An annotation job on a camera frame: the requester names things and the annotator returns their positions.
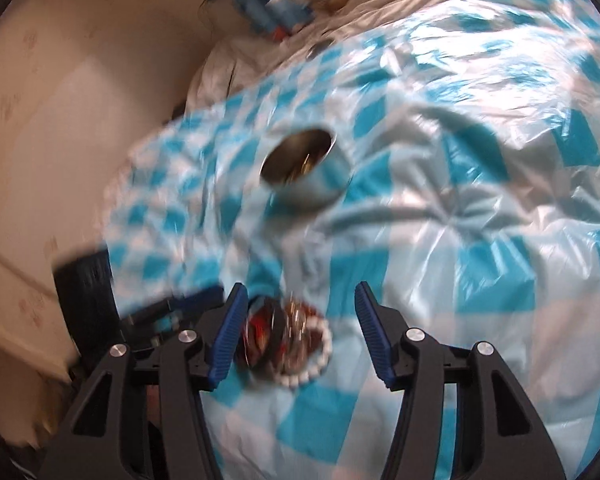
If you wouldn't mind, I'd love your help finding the blue checkered plastic sheet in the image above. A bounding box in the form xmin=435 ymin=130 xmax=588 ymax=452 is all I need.
xmin=97 ymin=0 xmax=600 ymax=480

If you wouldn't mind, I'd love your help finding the white quilt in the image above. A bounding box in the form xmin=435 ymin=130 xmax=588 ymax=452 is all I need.
xmin=182 ymin=0 xmax=571 ymax=111

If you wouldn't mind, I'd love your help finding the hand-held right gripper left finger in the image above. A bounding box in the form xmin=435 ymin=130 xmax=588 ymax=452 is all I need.
xmin=40 ymin=282 xmax=249 ymax=480

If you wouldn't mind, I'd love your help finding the steel cup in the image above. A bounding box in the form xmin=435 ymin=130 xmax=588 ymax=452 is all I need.
xmin=258 ymin=128 xmax=353 ymax=209

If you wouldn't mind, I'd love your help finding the white pearl bracelet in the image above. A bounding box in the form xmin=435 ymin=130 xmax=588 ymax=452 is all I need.
xmin=274 ymin=305 xmax=334 ymax=391

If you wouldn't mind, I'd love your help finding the silver chain jewelry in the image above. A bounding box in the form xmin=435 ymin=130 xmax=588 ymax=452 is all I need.
xmin=280 ymin=292 xmax=311 ymax=361

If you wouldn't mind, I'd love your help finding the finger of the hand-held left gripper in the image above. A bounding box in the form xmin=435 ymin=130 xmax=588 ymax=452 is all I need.
xmin=122 ymin=284 xmax=227 ymax=356

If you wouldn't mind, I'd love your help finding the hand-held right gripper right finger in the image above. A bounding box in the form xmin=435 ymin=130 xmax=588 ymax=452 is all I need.
xmin=354 ymin=281 xmax=569 ymax=480

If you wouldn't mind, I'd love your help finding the red bead bracelet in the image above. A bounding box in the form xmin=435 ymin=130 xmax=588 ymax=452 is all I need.
xmin=235 ymin=296 xmax=283 ymax=378

